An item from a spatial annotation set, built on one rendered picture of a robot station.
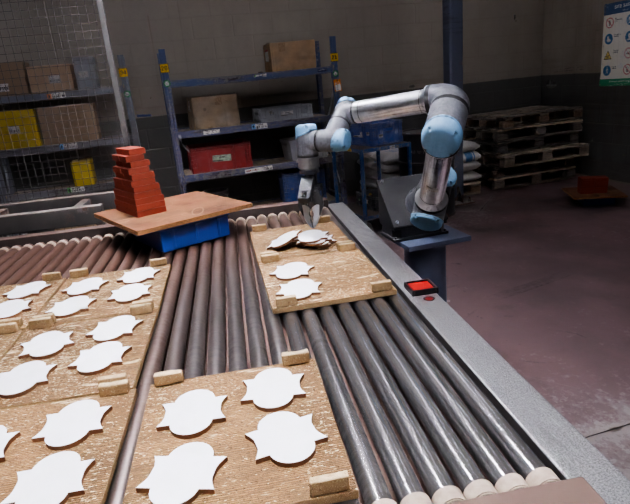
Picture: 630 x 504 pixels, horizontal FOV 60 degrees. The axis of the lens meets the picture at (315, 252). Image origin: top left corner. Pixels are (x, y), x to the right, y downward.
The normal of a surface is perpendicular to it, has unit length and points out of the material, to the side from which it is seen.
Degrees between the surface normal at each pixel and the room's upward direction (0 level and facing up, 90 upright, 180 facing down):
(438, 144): 120
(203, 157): 90
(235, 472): 0
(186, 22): 90
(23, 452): 0
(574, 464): 0
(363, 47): 90
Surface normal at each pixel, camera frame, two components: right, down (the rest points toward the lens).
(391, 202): 0.14, -0.45
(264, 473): -0.09, -0.95
